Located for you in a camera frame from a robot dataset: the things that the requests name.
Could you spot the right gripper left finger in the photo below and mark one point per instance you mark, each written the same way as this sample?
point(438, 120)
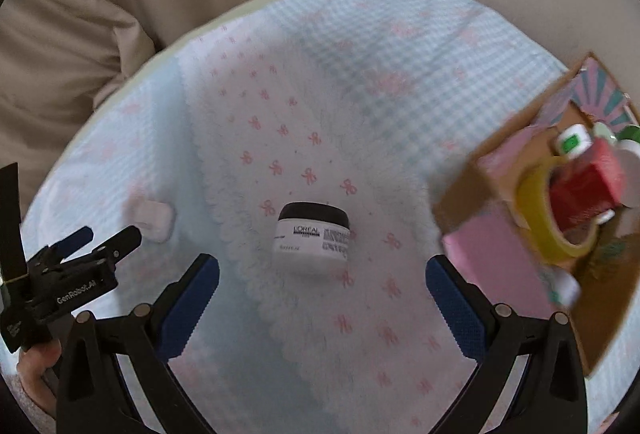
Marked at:
point(93, 396)

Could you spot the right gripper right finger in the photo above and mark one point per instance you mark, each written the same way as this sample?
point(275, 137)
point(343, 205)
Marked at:
point(551, 393)

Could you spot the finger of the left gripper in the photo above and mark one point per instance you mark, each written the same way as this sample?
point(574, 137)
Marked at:
point(120, 245)
point(72, 243)

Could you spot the white earbud case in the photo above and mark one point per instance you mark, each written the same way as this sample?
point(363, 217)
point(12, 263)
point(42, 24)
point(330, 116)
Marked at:
point(154, 219)

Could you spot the pink cardboard box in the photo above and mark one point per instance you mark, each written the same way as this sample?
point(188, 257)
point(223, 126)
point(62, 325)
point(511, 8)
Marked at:
point(484, 236)

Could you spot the white jar black lid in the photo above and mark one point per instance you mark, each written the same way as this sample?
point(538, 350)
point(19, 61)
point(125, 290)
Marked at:
point(312, 238)

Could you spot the red rectangular box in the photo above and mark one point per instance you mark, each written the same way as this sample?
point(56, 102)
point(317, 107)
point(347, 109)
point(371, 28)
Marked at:
point(587, 186)

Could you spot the white pill bottle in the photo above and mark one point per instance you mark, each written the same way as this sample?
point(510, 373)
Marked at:
point(572, 142)

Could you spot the green jar white lid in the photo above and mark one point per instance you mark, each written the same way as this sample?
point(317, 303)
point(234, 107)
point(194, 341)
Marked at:
point(628, 140)

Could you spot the person's left hand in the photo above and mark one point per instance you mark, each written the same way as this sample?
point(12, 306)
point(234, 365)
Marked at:
point(31, 366)

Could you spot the yellow tape roll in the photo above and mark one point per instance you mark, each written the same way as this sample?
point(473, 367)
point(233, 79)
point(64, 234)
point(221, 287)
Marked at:
point(532, 202)

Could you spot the blue checkered floral bedsheet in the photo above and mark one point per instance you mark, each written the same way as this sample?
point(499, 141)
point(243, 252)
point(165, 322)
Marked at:
point(372, 106)

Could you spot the pale green round lid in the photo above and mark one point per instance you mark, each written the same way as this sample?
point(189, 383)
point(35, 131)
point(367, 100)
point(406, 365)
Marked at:
point(601, 130)

